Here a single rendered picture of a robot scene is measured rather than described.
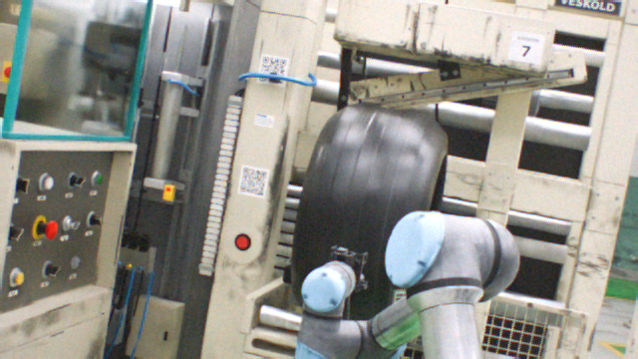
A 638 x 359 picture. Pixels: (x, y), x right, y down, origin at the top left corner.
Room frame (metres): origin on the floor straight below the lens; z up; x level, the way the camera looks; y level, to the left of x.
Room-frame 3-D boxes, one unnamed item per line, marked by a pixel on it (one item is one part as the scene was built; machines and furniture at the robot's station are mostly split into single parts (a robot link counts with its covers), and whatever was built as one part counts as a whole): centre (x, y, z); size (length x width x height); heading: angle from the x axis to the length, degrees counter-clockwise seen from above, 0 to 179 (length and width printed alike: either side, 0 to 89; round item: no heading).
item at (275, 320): (2.14, -0.09, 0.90); 0.35 x 0.05 x 0.05; 78
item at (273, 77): (2.31, 0.14, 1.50); 0.19 x 0.19 x 0.06; 78
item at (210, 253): (2.30, 0.23, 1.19); 0.05 x 0.04 x 0.48; 168
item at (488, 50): (2.54, -0.30, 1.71); 0.61 x 0.25 x 0.15; 78
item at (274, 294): (2.32, 0.06, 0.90); 0.40 x 0.03 x 0.10; 168
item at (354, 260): (1.76, -0.09, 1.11); 0.12 x 0.08 x 0.09; 168
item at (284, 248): (2.70, 0.02, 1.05); 0.20 x 0.15 x 0.30; 78
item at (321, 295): (1.61, -0.06, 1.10); 0.11 x 0.08 x 0.09; 168
